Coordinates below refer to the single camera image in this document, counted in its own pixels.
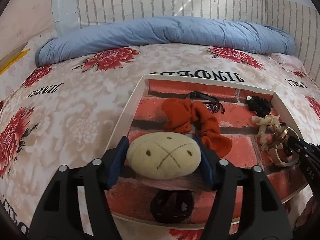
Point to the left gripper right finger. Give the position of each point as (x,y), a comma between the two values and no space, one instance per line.
(262,213)

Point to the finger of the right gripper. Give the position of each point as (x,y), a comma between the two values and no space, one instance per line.
(309,162)

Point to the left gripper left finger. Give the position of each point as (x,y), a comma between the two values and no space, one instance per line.
(57,215)

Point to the watch with beige strap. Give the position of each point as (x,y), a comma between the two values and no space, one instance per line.
(276,146)

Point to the cream scrunchie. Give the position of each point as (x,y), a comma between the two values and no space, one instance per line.
(263,124)

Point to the black scrunchie with bell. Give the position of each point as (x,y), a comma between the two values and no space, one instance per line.
(260,106)

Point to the black cord bracelet purple charm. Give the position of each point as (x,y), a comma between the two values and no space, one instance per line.
(212,103)

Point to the cream plush hair clip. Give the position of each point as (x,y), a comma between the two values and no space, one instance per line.
(166,161)

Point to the rust orange scrunchie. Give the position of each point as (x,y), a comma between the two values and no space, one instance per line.
(184,114)

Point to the floral fleece bed blanket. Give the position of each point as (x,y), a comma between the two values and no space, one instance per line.
(66,113)

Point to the white tray brick-pattern liner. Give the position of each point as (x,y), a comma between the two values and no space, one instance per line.
(130,198)

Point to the yellow cloth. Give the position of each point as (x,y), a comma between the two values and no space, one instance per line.
(13,60)

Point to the rolled blue duvet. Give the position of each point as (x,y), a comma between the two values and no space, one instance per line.
(239,35)

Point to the pink padded headboard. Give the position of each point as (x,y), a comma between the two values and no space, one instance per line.
(23,19)

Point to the clear plastic sheet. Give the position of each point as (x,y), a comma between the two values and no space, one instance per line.
(66,16)

